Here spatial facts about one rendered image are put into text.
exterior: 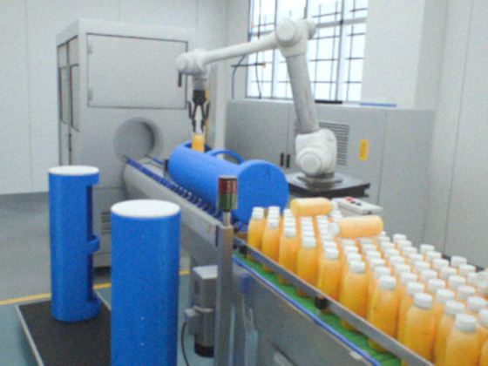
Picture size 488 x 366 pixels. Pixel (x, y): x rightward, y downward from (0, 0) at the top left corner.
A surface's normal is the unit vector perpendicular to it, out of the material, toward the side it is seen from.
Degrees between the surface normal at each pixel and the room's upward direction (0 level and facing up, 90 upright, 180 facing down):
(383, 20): 90
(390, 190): 90
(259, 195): 90
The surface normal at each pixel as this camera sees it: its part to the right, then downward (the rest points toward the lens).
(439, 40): 0.52, 0.17
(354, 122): -0.85, 0.06
